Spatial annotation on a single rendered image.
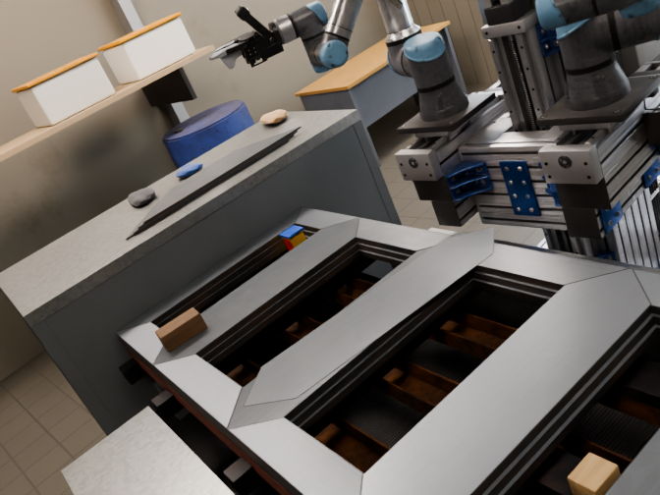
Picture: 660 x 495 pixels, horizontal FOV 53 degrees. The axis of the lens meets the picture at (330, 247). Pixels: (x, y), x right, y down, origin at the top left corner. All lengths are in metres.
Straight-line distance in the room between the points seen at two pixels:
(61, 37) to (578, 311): 4.02
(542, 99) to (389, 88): 3.21
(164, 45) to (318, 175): 2.14
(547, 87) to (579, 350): 0.92
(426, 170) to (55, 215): 3.18
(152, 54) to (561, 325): 3.37
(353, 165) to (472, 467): 1.55
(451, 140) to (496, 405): 1.02
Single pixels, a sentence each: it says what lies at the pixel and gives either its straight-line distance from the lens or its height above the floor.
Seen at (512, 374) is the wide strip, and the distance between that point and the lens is 1.22.
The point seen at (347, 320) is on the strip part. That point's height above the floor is 0.87.
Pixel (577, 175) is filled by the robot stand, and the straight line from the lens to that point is 1.68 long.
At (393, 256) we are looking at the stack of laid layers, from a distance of 1.79.
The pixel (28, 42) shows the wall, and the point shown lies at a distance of 4.73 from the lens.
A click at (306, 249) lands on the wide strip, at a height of 0.87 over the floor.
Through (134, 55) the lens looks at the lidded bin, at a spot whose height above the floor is 1.43.
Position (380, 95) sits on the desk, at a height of 0.44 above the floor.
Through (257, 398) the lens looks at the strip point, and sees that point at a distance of 1.44.
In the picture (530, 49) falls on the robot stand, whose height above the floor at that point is 1.17.
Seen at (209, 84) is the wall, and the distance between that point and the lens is 5.18.
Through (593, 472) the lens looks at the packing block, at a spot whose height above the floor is 0.81.
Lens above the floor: 1.65
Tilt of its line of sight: 24 degrees down
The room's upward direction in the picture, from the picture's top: 24 degrees counter-clockwise
